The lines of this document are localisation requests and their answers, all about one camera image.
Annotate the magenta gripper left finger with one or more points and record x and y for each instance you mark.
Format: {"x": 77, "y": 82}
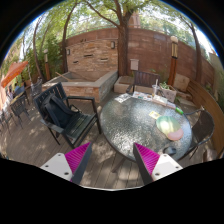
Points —
{"x": 70, "y": 166}

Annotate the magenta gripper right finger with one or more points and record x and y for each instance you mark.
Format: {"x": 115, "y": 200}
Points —
{"x": 153, "y": 166}

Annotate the dark computer mouse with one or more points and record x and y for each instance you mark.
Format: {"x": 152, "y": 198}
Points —
{"x": 169, "y": 151}

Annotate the green pink mouse pad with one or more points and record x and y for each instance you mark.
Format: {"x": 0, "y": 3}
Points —
{"x": 170, "y": 127}

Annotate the round glass patio table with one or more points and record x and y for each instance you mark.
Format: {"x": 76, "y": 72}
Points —
{"x": 127, "y": 120}

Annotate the black plastic armchair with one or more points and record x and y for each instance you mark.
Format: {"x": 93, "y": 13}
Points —
{"x": 78, "y": 126}

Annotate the yellow card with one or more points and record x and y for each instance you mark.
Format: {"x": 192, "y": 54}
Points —
{"x": 154, "y": 115}

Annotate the black backpack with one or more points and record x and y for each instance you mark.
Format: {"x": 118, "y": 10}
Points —
{"x": 56, "y": 111}

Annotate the black mesh chair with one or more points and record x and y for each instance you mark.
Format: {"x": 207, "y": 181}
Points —
{"x": 202, "y": 130}

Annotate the papers on table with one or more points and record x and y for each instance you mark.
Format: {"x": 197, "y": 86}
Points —
{"x": 147, "y": 97}

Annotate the white planter box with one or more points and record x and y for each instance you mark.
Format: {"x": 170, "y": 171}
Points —
{"x": 168, "y": 91}

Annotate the dark metal chair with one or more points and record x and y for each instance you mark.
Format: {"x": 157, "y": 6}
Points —
{"x": 18, "y": 106}

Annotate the clear plastic cup with straw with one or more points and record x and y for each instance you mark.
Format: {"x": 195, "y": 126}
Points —
{"x": 155, "y": 88}

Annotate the stone raised planter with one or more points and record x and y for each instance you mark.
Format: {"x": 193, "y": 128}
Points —
{"x": 74, "y": 86}

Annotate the curved wooden bench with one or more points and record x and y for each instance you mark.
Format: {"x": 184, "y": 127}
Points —
{"x": 202, "y": 98}

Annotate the dark wooden chair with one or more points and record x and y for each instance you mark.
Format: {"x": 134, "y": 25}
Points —
{"x": 145, "y": 79}

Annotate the orange patio umbrella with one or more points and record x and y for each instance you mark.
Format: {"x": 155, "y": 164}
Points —
{"x": 14, "y": 70}

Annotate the large tree trunk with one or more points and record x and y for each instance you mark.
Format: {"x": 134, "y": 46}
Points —
{"x": 118, "y": 13}

